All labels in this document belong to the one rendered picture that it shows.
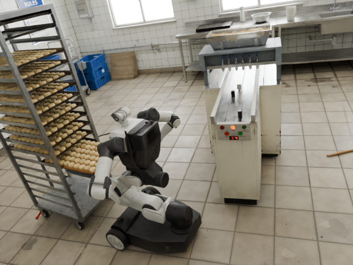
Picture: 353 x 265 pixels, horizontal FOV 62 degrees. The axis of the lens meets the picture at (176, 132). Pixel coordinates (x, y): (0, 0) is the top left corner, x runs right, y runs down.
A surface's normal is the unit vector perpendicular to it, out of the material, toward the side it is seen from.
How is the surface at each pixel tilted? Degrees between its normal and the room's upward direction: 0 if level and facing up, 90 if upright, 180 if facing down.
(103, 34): 90
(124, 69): 67
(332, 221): 0
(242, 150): 90
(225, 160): 90
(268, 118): 90
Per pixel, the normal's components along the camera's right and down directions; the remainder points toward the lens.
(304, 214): -0.17, -0.86
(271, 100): -0.26, 0.51
